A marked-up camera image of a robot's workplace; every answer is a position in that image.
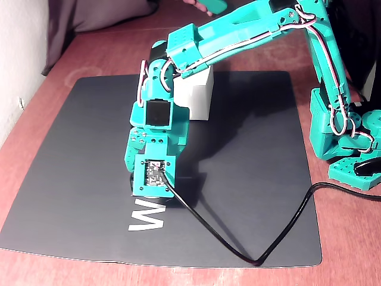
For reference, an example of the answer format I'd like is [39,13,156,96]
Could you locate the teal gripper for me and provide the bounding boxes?
[124,98,191,174]

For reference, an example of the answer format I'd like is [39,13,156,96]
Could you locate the teal leader arm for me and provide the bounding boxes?
[198,0,229,15]

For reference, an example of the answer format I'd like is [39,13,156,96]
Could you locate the white open box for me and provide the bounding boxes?
[172,64,215,122]

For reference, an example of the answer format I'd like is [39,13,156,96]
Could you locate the operator hand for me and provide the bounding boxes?
[183,0,214,17]

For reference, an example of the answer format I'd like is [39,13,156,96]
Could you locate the black mat with WOWRO print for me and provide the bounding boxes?
[0,70,324,268]

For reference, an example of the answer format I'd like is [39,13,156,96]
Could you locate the grey cloth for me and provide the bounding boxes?
[40,0,163,77]

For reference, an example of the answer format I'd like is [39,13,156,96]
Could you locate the black clamp knob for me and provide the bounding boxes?
[355,159,381,179]

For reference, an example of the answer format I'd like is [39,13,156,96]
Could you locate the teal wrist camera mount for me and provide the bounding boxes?
[132,153,177,200]

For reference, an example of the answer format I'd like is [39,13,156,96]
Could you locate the white red servo wires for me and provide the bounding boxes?
[138,4,375,154]

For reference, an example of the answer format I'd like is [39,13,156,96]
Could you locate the thick black camera cable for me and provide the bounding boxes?
[159,166,381,266]

